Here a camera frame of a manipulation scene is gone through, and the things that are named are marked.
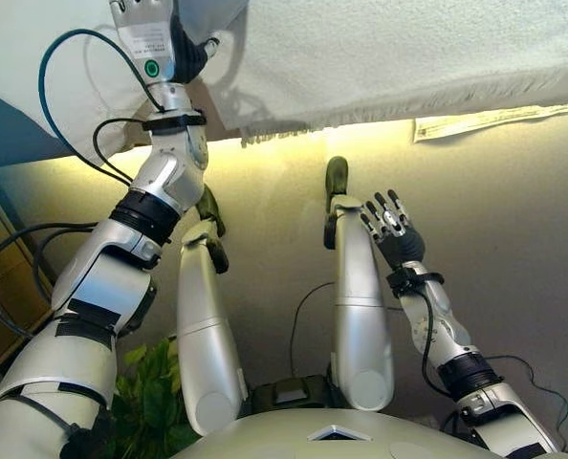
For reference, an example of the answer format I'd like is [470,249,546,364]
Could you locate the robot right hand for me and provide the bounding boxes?
[360,189,427,269]

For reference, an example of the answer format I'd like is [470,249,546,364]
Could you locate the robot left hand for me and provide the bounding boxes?
[109,0,221,86]

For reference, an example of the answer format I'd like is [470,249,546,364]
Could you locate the silver robot right leg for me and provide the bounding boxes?
[322,156,394,413]

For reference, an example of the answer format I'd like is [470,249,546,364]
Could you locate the white printed fabric label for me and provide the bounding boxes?
[412,101,568,143]

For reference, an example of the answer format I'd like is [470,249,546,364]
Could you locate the white textured fringed blanket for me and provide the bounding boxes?
[216,0,568,147]

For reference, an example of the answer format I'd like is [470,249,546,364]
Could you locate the silver robot torso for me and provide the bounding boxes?
[168,408,505,459]

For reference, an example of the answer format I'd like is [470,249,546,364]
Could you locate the wooden nightstand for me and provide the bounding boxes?
[0,176,55,379]

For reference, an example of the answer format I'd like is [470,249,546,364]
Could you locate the green leafy plant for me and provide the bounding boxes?
[109,334,204,459]

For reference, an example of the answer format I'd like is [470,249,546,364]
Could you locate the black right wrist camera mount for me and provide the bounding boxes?
[386,266,446,298]

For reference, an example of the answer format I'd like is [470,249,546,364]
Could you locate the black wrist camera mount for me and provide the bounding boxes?
[142,112,205,134]
[386,266,446,298]

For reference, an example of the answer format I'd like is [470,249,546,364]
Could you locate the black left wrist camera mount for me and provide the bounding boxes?
[142,112,205,134]

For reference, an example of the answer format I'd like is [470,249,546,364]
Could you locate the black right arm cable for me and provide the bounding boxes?
[420,286,453,399]

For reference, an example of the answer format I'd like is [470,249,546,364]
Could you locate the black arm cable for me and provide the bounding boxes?
[420,286,453,399]
[91,117,138,186]

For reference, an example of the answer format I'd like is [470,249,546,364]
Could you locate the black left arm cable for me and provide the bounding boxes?
[91,117,138,186]

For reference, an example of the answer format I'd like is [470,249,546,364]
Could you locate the black cable bundle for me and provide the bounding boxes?
[0,222,98,339]

